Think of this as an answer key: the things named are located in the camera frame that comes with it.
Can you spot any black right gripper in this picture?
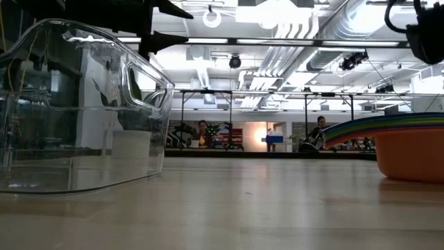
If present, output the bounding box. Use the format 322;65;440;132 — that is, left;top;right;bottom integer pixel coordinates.
405;1;444;66

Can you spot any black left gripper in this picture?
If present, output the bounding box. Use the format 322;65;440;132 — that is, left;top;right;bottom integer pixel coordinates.
65;0;194;61

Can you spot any clear plastic basket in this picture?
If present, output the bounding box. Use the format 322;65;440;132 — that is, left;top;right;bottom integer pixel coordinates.
0;18;176;194

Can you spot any teal measuring cup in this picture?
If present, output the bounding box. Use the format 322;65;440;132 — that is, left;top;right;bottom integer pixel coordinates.
321;115;444;142

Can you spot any orange measuring cup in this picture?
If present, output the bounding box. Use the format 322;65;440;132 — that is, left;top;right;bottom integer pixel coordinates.
322;125;444;184

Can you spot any person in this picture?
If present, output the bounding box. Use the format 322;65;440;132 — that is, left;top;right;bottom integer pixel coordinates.
308;115;329;149
193;119;212;149

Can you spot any blue storage bin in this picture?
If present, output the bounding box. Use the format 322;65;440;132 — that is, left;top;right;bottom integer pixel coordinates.
266;130;284;144

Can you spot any white ring light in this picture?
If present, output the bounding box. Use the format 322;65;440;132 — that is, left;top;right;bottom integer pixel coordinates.
203;9;222;28

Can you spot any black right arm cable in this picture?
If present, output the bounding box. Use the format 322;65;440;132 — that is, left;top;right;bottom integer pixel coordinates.
384;0;422;35

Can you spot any black aluminium rig frame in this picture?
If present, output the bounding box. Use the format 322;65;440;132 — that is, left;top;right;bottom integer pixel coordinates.
117;36;410;49

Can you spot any black background rig frame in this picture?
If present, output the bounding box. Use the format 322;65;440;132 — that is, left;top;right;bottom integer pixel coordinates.
303;91;355;140
179;88;234;151

